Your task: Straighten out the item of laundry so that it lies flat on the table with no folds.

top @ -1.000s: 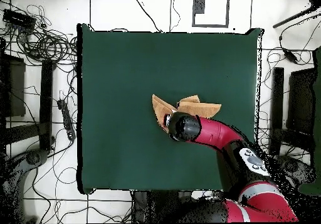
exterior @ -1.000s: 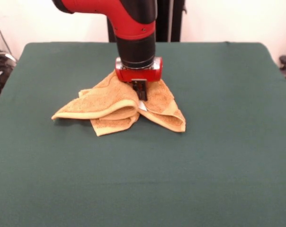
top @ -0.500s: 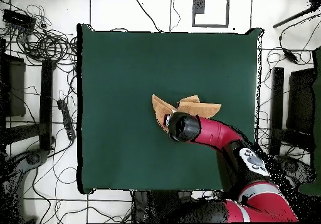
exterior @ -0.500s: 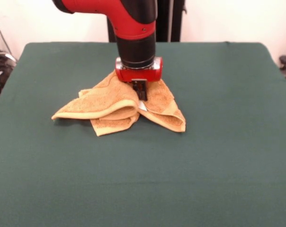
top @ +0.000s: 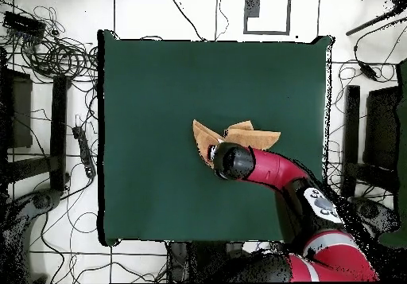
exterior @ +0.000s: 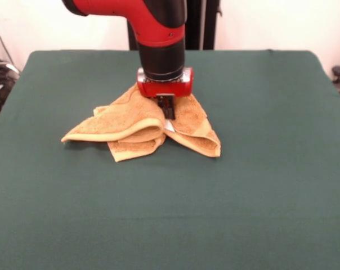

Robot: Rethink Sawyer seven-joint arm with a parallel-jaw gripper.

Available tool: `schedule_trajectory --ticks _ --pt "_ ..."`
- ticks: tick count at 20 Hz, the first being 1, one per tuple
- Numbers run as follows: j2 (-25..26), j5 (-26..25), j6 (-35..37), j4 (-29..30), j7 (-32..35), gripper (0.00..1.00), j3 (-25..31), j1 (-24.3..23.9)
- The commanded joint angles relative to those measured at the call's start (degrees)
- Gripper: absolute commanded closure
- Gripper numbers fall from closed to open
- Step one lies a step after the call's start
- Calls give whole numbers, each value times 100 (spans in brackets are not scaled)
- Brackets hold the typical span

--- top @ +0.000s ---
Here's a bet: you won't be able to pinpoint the yellow-orange terry towel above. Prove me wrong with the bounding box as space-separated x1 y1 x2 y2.
192 119 282 170

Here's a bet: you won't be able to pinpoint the black flat panel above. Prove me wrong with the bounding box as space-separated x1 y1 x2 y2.
0 68 33 150
363 85 402 170

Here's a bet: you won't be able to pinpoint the dark green table cloth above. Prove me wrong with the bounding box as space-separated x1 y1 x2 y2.
97 29 335 247

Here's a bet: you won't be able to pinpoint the black power strip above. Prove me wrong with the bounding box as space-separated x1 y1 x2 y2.
72 125 97 179

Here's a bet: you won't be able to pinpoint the black stand bar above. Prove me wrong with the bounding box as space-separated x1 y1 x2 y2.
341 84 361 198
5 74 71 192

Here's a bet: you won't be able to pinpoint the small gray square plate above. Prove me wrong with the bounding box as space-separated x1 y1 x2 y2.
246 0 262 18

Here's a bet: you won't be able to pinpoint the gray chair base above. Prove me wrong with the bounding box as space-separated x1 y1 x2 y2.
349 196 402 237
0 188 62 283

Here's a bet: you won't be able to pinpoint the black power adapter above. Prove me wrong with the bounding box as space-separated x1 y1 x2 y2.
358 61 380 82

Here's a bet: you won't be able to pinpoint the black tripod leg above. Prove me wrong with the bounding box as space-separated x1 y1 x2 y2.
345 0 407 37

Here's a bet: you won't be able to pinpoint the black box device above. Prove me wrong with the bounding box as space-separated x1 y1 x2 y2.
2 10 48 39

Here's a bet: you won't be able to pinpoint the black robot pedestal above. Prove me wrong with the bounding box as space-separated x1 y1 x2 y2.
166 241 244 283

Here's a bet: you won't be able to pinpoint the gray square frame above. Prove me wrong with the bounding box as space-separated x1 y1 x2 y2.
243 0 293 37

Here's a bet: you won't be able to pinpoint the tangled black cables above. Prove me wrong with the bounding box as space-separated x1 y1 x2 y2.
0 0 99 86

